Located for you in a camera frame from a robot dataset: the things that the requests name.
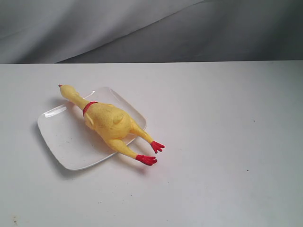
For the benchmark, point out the yellow rubber chicken toy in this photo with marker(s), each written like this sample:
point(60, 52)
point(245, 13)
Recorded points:
point(112, 124)

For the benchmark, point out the grey backdrop cloth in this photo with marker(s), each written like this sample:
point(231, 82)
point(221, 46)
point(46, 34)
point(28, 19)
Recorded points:
point(133, 31)

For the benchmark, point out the white square plate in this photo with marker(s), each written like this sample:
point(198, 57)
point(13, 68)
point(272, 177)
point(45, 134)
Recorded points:
point(73, 144)

